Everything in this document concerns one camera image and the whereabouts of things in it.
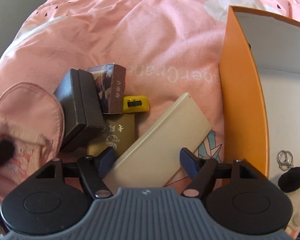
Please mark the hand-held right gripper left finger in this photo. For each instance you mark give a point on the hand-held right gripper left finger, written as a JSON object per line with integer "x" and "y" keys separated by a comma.
{"x": 107, "y": 160}

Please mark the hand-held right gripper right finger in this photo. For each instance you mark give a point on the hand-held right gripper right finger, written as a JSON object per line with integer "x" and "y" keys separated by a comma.
{"x": 188, "y": 161}

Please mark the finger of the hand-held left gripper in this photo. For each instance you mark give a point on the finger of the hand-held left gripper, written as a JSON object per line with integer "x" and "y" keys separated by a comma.
{"x": 0, "y": 153}

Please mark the long cream case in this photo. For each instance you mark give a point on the long cream case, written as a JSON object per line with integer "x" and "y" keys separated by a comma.
{"x": 160, "y": 140}

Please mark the pink fabric pouch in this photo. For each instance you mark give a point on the pink fabric pouch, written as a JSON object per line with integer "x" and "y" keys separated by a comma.
{"x": 35, "y": 110}

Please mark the dark grey box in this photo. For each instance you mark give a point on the dark grey box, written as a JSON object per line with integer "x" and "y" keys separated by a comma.
{"x": 75, "y": 105}

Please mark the orange box white inside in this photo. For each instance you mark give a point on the orange box white inside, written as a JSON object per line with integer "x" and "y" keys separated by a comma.
{"x": 240, "y": 92}

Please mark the gold-brown booklet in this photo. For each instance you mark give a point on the gold-brown booklet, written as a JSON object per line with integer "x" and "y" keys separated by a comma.
{"x": 122, "y": 132}

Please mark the small yellow device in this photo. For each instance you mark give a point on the small yellow device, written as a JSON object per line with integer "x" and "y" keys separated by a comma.
{"x": 143, "y": 103}

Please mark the maroon printed box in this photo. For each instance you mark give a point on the maroon printed box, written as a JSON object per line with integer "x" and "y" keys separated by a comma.
{"x": 116, "y": 90}

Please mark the metal keyring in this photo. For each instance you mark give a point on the metal keyring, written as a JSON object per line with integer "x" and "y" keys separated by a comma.
{"x": 287, "y": 166}

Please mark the white plush toy black ear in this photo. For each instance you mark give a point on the white plush toy black ear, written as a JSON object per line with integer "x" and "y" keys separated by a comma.
{"x": 292, "y": 180}

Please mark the pink printed blanket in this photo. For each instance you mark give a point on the pink printed blanket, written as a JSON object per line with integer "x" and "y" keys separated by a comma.
{"x": 140, "y": 42}

